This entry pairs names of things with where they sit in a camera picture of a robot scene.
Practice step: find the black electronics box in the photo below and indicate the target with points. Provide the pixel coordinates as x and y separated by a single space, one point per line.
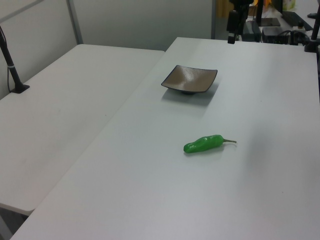
275 33

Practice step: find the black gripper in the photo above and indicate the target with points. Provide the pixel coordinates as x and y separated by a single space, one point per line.
232 21

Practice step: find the black pole with flat base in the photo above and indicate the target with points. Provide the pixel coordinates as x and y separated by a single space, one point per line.
11 67

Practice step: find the green chili pepper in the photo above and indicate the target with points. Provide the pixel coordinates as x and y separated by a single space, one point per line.
200 146

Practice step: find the black monitor stand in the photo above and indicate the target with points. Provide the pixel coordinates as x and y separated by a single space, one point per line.
266 21

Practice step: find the square brown ceramic plate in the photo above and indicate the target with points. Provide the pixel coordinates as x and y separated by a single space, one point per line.
190 78

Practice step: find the dark grey flat box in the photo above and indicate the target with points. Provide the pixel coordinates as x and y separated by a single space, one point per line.
252 31

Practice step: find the black table clamp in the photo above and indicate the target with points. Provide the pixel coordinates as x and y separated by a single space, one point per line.
313 32

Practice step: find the grey partition frame post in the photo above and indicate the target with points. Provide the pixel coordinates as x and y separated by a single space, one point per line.
75 20

